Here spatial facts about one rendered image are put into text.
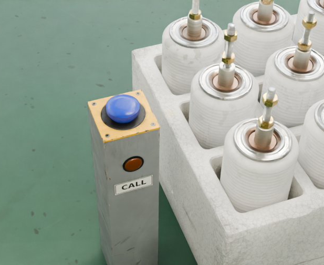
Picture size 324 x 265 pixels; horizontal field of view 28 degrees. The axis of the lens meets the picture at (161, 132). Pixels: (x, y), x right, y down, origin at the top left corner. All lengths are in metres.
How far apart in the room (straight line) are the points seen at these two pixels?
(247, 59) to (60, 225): 0.40
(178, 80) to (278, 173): 0.26
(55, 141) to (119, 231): 0.34
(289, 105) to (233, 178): 0.16
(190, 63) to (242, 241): 0.28
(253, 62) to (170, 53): 0.14
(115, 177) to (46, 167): 0.36
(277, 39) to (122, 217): 0.37
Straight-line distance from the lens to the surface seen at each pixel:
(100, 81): 1.30
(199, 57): 0.98
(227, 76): 0.91
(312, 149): 0.90
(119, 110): 0.77
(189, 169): 0.92
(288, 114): 0.98
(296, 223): 0.89
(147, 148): 0.79
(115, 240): 0.91
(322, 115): 0.90
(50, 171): 1.15
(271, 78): 0.96
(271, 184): 0.85
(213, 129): 0.93
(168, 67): 1.01
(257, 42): 1.03
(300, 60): 0.96
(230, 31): 0.87
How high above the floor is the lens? 0.87
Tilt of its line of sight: 46 degrees down
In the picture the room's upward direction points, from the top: 1 degrees clockwise
